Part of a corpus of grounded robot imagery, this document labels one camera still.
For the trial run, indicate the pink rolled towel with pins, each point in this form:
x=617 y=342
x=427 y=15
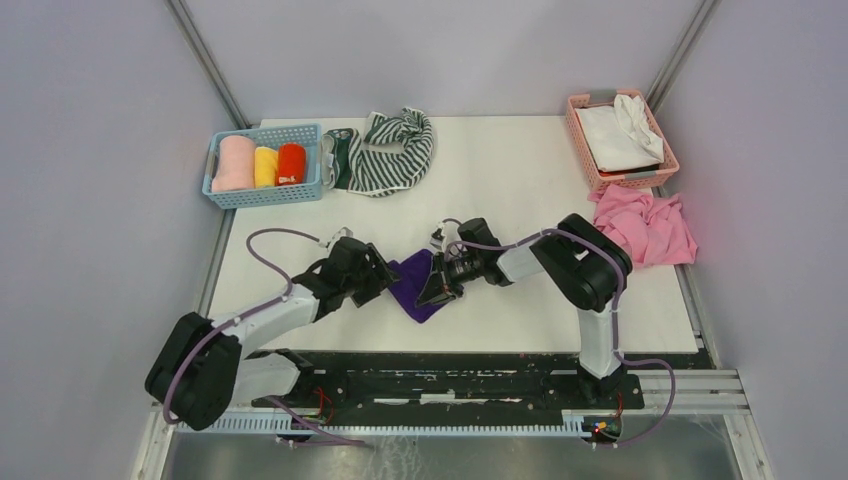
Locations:
x=236 y=165

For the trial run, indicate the white folded cloth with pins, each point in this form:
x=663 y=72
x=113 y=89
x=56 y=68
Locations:
x=619 y=135

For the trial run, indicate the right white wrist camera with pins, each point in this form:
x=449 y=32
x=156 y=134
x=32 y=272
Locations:
x=438 y=239

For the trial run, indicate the purple towel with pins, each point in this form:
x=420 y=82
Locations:
x=413 y=273

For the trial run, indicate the pink crumpled towel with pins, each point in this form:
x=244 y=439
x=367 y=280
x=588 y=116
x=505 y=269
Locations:
x=651 y=230

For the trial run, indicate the aluminium frame rails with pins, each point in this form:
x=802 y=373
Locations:
x=708 y=430

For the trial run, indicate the pink plastic basket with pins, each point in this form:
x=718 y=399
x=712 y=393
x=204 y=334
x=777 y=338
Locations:
x=632 y=178

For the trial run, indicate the green white striped towel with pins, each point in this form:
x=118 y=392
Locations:
x=393 y=155

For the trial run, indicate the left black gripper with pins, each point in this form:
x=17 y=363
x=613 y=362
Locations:
x=379 y=277

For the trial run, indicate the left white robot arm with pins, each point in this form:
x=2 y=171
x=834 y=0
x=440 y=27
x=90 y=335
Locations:
x=207 y=365

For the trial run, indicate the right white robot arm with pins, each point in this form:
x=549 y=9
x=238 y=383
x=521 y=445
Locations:
x=588 y=268

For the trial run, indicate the blue plastic basket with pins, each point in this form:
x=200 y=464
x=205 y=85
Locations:
x=306 y=135

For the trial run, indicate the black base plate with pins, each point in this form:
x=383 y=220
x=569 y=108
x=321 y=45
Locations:
x=350 y=389

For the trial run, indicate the red rolled towel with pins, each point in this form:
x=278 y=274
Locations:
x=292 y=164

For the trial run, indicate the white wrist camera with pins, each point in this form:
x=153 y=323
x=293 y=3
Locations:
x=343 y=232
x=438 y=239

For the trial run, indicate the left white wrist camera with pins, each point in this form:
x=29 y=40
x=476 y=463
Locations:
x=343 y=232

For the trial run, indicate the yellow rolled towel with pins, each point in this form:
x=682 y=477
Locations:
x=265 y=167

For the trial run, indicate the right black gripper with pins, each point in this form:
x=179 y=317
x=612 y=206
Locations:
x=441 y=286

